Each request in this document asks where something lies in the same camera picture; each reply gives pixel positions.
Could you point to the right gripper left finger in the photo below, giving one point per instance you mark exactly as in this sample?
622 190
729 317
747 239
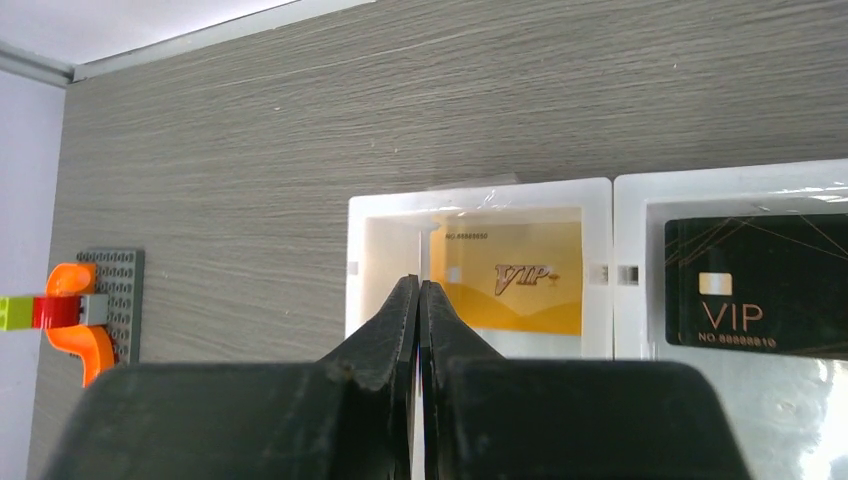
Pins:
375 427

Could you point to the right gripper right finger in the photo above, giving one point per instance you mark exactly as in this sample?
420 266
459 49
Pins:
443 337

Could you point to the orange card stack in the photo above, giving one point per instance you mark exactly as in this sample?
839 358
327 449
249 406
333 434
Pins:
514 277

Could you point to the black card stack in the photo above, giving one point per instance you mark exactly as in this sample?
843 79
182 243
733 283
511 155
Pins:
765 284

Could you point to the grey building baseplate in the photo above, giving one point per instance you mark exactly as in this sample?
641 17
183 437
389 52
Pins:
119 272

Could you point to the orange curved toy piece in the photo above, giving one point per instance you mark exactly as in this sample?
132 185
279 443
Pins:
92 345

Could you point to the grey toy block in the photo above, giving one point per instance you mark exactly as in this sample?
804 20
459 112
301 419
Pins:
94 309

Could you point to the red toy block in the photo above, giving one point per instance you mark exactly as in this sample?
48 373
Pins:
51 312

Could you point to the white two-compartment tray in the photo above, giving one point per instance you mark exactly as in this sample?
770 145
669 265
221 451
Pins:
789 413

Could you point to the green toy cube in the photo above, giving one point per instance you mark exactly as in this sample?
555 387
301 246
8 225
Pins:
16 313

